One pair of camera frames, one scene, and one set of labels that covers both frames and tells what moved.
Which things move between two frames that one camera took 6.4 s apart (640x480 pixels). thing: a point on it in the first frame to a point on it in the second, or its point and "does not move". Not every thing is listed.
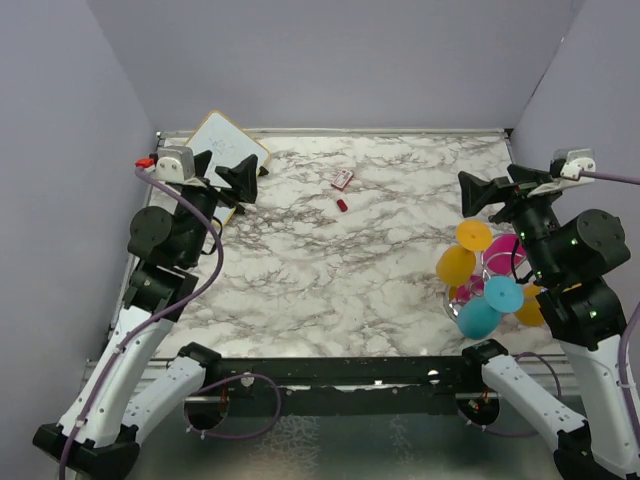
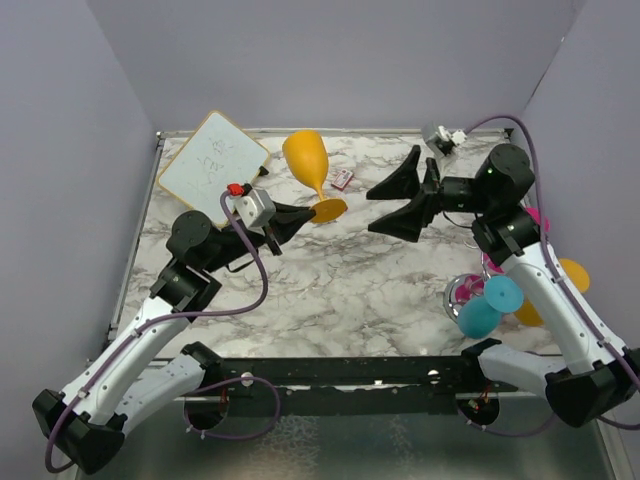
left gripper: x=241 y=178 to x=285 y=223
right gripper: x=476 y=192 to x=407 y=221
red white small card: x=342 y=179 does not move
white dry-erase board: x=228 y=143 does not move
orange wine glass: x=456 y=264 to x=306 y=152
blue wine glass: x=478 y=317 does not move
